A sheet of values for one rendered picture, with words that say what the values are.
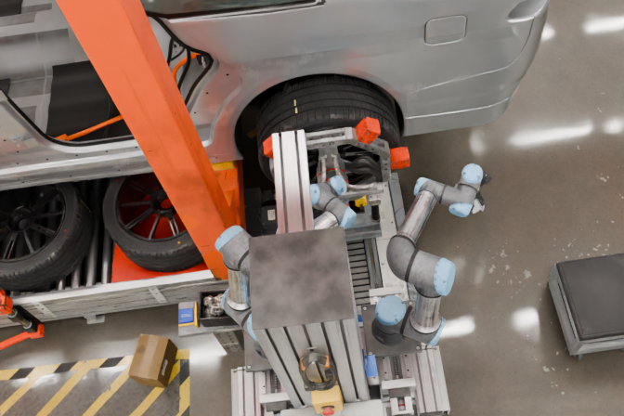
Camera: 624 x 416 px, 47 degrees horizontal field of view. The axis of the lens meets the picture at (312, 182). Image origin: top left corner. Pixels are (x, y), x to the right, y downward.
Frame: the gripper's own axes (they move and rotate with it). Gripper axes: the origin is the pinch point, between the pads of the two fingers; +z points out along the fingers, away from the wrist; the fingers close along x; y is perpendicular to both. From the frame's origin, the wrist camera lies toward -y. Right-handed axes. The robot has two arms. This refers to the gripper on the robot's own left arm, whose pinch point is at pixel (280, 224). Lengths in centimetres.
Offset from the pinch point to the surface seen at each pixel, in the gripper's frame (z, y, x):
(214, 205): 3.2, -26.2, -17.1
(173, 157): -17, -51, -37
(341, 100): -38, -17, 43
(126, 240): 94, -38, 23
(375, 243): 34, 63, 90
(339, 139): -30.7, -6.1, 30.7
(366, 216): 21, 45, 84
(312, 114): -28.3, -21.4, 33.6
